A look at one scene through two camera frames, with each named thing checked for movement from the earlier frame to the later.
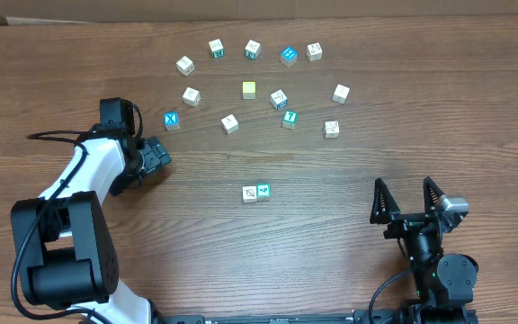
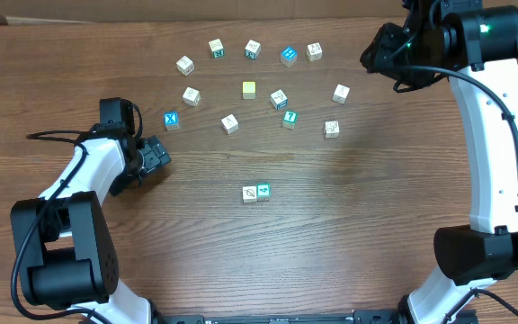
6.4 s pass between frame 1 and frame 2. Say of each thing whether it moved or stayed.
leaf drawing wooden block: stayed
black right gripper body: moved
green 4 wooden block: stayed
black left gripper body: stayed
